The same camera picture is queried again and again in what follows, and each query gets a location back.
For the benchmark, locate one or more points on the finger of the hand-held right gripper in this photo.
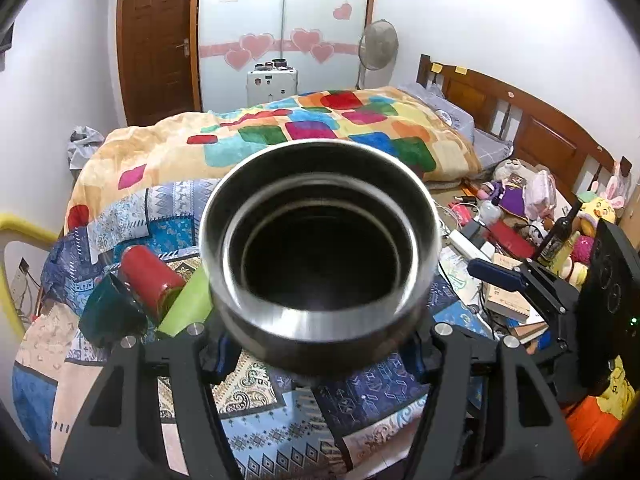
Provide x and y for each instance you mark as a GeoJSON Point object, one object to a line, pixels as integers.
{"type": "Point", "coordinates": [492, 272]}

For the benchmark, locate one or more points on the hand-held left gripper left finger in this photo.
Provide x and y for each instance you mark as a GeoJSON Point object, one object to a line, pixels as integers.
{"type": "Point", "coordinates": [223, 356]}

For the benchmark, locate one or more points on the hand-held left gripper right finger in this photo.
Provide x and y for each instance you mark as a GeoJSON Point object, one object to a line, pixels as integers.
{"type": "Point", "coordinates": [416, 356]}

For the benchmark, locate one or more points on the stainless steel cup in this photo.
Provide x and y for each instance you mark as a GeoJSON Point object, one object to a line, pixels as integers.
{"type": "Point", "coordinates": [320, 260]}

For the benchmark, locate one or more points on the light green cup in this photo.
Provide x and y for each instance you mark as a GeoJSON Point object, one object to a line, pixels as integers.
{"type": "Point", "coordinates": [186, 305]}

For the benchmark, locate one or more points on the red cup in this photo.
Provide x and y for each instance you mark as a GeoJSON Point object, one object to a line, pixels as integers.
{"type": "Point", "coordinates": [145, 280]}

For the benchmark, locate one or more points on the dark green cup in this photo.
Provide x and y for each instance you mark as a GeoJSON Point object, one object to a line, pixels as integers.
{"type": "Point", "coordinates": [111, 312]}

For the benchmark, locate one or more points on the cardboard box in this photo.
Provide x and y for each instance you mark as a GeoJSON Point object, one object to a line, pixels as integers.
{"type": "Point", "coordinates": [505, 297]}

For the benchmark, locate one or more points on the white power strip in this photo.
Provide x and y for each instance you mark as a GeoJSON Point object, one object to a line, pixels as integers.
{"type": "Point", "coordinates": [465, 245]}

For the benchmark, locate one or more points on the red flat box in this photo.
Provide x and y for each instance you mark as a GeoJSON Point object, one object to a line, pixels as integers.
{"type": "Point", "coordinates": [510, 237]}

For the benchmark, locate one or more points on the dark wine bottle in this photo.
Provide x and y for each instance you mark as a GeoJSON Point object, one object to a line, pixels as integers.
{"type": "Point", "coordinates": [559, 234]}

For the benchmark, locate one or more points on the purple plush toy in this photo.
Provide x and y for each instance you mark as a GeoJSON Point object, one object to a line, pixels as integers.
{"type": "Point", "coordinates": [512, 197]}

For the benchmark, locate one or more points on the yellow plush duck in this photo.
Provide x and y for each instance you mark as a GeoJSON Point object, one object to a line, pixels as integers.
{"type": "Point", "coordinates": [597, 210]}

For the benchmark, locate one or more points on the pink plastic bag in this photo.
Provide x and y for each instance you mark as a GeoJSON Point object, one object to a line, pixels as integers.
{"type": "Point", "coordinates": [541, 190]}

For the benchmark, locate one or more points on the pink bunny plush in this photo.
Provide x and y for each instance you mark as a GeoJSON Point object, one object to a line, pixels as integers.
{"type": "Point", "coordinates": [616, 187]}

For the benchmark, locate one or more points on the orange cloth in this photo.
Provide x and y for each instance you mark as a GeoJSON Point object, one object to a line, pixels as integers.
{"type": "Point", "coordinates": [590, 425]}

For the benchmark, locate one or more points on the wooden bed headboard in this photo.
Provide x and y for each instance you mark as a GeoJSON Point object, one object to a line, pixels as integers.
{"type": "Point", "coordinates": [545, 130]}

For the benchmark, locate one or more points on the grey pillow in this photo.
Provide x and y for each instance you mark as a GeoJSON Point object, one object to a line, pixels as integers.
{"type": "Point", "coordinates": [452, 112]}

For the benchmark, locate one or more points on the blue patterned quilt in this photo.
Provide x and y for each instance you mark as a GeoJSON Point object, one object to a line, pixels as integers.
{"type": "Point", "coordinates": [100, 240]}

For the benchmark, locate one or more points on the colourful checked blanket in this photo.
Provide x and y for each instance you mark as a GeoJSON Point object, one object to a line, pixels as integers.
{"type": "Point", "coordinates": [280, 125]}

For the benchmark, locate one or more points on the grey crumpled cloth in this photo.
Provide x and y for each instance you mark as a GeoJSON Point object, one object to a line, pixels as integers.
{"type": "Point", "coordinates": [85, 146]}

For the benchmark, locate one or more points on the standing fan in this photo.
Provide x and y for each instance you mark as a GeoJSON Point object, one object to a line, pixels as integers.
{"type": "Point", "coordinates": [379, 45]}

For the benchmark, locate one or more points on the white appliance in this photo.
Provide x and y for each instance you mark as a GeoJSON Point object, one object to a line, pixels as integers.
{"type": "Point", "coordinates": [272, 86]}

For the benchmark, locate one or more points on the brown wooden door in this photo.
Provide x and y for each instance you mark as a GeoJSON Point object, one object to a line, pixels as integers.
{"type": "Point", "coordinates": [152, 45]}

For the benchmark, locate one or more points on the frosted wardrobe with heart stickers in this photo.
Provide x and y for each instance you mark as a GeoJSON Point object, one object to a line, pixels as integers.
{"type": "Point", "coordinates": [285, 15]}

